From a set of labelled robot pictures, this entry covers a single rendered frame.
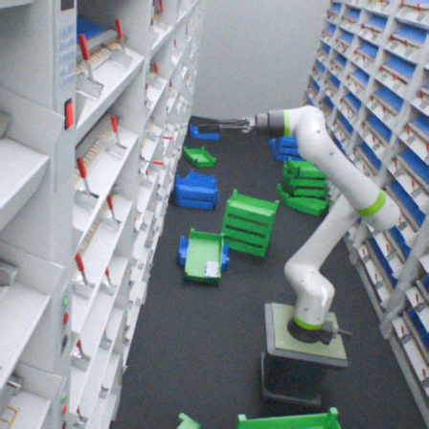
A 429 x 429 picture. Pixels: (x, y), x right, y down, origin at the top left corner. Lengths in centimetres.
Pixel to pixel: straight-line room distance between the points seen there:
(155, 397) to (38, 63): 166
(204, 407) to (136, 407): 27
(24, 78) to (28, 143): 7
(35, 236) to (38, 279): 6
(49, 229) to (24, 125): 13
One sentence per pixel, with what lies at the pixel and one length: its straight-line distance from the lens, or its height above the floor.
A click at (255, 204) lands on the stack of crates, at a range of 307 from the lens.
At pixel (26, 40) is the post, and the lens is 54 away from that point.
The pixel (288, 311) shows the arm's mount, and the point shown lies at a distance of 212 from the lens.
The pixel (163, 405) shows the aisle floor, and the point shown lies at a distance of 202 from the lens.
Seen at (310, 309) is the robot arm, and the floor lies 45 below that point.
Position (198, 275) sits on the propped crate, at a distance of 268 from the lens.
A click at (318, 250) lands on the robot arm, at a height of 61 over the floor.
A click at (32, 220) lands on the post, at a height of 124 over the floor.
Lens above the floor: 155
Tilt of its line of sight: 28 degrees down
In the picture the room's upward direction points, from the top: 10 degrees clockwise
